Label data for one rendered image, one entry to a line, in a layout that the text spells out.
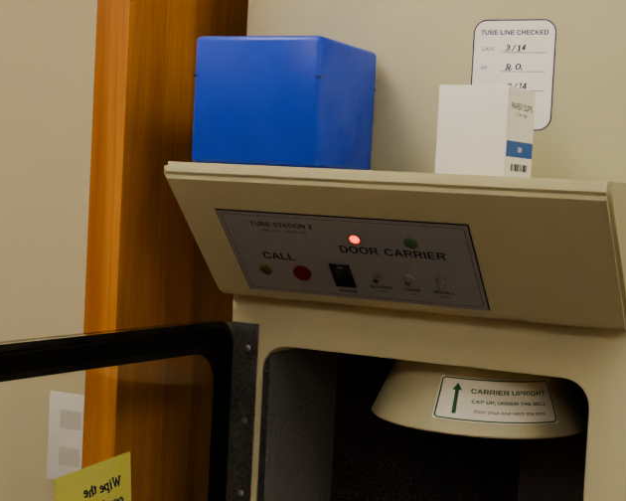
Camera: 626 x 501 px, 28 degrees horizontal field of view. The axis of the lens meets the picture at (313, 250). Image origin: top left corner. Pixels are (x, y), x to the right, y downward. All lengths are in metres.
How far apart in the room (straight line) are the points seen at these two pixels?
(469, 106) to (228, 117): 0.17
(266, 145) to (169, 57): 0.17
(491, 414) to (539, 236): 0.19
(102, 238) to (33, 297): 0.71
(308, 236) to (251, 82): 0.12
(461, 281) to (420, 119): 0.14
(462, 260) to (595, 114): 0.14
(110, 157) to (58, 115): 0.68
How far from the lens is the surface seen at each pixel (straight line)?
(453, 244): 0.84
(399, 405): 0.98
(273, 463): 1.02
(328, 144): 0.87
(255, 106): 0.87
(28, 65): 1.67
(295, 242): 0.89
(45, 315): 1.65
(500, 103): 0.83
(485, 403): 0.96
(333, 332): 0.97
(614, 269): 0.83
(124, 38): 0.96
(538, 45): 0.92
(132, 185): 0.96
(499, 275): 0.86
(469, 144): 0.84
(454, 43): 0.94
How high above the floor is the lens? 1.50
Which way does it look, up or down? 3 degrees down
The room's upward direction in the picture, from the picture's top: 3 degrees clockwise
